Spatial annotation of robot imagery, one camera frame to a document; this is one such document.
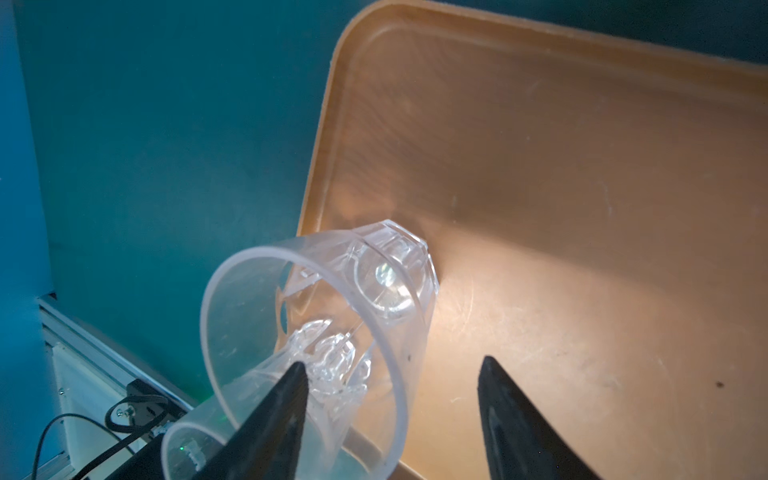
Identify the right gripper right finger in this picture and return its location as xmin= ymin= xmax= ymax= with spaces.
xmin=477 ymin=356 xmax=598 ymax=479

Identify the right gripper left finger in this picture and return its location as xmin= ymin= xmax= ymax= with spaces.
xmin=195 ymin=362 xmax=309 ymax=479

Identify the clear faceted glass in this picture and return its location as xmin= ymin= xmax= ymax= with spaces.
xmin=200 ymin=220 xmax=439 ymax=479
xmin=161 ymin=366 xmax=337 ymax=479

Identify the orange plastic tray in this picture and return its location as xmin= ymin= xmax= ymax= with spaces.
xmin=299 ymin=1 xmax=767 ymax=479

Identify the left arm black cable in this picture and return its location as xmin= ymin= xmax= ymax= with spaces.
xmin=29 ymin=392 xmax=172 ymax=480

